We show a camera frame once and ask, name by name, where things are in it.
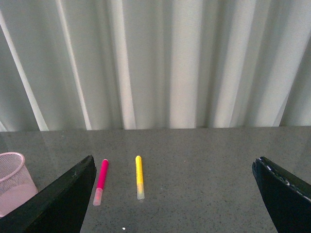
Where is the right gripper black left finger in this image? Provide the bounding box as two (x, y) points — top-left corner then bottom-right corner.
(0, 155), (95, 233)

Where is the white pleated curtain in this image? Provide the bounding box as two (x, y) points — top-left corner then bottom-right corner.
(0, 0), (311, 132)

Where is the pink highlighter pen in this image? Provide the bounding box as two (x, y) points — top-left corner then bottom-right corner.
(93, 159), (109, 206)

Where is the pink mesh pen cup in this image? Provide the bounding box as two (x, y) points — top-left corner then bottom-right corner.
(0, 152), (38, 217)

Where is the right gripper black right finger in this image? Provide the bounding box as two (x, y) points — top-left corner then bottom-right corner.
(252, 157), (311, 233)

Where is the yellow highlighter pen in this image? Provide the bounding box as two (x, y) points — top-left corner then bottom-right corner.
(135, 155), (145, 200)

